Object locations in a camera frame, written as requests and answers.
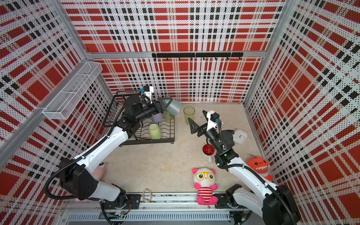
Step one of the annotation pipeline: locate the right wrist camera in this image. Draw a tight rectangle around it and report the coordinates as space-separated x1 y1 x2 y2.
206 111 219 131

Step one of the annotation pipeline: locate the white mesh wall shelf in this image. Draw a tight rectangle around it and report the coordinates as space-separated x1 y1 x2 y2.
43 61 102 120

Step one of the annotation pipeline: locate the black wire dish rack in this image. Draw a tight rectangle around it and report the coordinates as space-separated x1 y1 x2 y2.
103 90 175 147

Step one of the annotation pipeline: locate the lilac plastic cup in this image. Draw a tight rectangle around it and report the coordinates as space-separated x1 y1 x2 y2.
152 113 163 123

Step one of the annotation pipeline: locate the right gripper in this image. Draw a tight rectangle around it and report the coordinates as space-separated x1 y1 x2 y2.
189 112 221 153

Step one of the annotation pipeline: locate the tall green transparent cup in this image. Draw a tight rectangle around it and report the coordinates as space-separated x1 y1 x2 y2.
183 106 196 125

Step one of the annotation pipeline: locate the red and white mug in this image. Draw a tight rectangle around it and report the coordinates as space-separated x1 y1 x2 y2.
202 144 216 164

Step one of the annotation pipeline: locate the orange fish plush toy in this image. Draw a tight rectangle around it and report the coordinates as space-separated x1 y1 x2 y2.
247 157 273 182

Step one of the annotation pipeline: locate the short green transparent cup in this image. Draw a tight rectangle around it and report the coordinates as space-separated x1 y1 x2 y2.
163 110 174 122

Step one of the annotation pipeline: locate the beige rubber band loop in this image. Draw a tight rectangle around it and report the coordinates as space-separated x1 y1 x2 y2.
142 188 153 203

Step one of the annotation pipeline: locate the pink pig plush toy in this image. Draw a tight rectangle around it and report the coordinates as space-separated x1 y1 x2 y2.
91 163 106 181

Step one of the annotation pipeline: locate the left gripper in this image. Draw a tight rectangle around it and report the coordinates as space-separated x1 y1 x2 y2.
135 98 173 123

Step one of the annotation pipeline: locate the teal translucent cup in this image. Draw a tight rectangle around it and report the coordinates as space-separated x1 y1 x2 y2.
162 97 183 116

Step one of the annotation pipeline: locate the white pink panda plush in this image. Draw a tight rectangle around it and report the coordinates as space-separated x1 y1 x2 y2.
192 167 218 206

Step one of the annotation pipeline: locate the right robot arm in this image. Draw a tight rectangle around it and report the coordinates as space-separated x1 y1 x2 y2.
188 111 301 225

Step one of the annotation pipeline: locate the black wall hook rail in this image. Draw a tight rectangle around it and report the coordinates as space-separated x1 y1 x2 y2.
151 52 244 60

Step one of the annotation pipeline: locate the light green ceramic mug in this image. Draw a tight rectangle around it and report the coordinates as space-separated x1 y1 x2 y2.
149 124 162 140

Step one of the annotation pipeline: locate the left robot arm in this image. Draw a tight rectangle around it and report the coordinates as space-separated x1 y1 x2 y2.
43 93 172 204

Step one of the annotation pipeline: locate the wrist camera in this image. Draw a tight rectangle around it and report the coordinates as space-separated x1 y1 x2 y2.
206 111 219 131
140 85 154 104

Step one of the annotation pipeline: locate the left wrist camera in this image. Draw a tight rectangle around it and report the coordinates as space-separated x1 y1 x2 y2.
140 85 154 104

